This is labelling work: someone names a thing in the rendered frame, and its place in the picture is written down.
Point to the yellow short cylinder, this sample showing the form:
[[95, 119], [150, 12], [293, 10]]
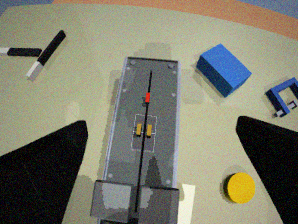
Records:
[[239, 188]]

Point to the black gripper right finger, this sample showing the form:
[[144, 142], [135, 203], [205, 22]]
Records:
[[273, 150]]

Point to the blue rectangular block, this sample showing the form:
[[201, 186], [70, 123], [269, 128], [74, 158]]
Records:
[[221, 68]]

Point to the blue c-clamp with grey screw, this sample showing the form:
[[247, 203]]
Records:
[[276, 100]]

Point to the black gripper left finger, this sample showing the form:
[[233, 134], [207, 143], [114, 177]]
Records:
[[36, 180]]

